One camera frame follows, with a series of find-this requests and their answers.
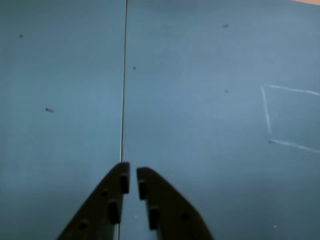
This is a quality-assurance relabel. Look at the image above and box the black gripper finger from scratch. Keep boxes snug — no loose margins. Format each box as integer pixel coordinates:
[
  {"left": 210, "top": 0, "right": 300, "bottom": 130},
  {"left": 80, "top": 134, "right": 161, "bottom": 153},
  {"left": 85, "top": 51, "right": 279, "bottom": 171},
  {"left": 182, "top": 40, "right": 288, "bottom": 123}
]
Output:
[
  {"left": 56, "top": 161, "right": 131, "bottom": 240},
  {"left": 136, "top": 166, "right": 216, "bottom": 240}
]

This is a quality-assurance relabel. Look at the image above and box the grey table mat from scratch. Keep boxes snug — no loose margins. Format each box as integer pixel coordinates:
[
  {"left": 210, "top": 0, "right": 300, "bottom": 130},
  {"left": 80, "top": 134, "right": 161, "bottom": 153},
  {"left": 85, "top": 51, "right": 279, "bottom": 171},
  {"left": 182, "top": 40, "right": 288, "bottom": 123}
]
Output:
[
  {"left": 118, "top": 0, "right": 320, "bottom": 240},
  {"left": 0, "top": 0, "right": 128, "bottom": 240}
]

